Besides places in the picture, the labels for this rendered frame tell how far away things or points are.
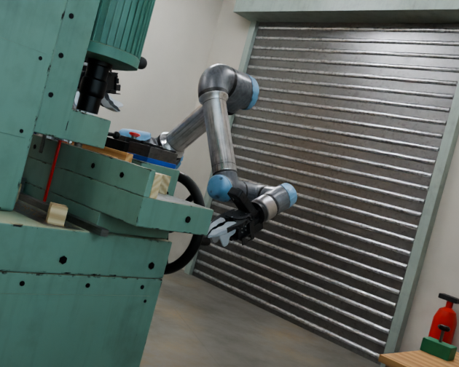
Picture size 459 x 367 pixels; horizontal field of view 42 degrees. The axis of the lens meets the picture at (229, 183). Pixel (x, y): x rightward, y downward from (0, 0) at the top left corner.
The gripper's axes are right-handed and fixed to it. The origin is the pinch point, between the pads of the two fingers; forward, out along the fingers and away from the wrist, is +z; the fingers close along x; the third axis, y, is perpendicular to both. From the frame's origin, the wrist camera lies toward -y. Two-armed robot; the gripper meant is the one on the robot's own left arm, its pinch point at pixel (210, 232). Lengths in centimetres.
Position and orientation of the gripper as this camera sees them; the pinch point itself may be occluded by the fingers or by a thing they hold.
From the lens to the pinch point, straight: 163.5
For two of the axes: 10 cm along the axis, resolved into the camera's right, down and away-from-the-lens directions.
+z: -6.8, 3.5, -6.5
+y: 0.9, 9.2, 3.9
